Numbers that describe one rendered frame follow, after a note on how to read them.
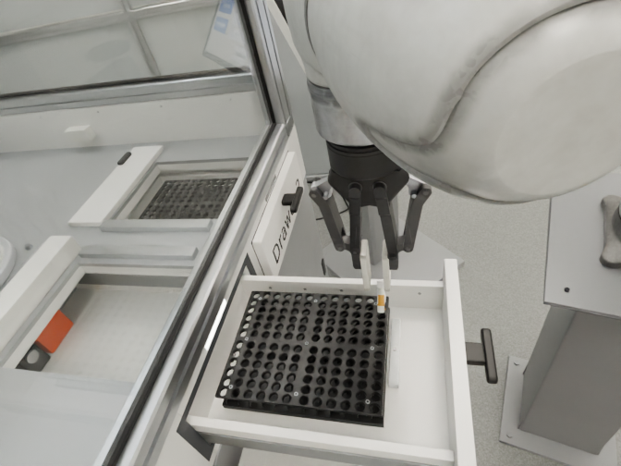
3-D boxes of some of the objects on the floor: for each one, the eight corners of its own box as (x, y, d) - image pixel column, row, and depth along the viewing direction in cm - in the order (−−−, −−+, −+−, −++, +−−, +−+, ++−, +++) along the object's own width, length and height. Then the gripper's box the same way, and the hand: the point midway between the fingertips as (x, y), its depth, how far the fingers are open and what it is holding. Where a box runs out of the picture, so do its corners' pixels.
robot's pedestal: (610, 384, 128) (742, 206, 77) (616, 483, 110) (794, 337, 58) (508, 357, 141) (563, 188, 89) (498, 441, 122) (559, 290, 71)
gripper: (444, 101, 38) (434, 263, 55) (296, 112, 42) (327, 261, 58) (449, 143, 33) (436, 309, 49) (279, 152, 37) (319, 302, 53)
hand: (376, 265), depth 52 cm, fingers closed
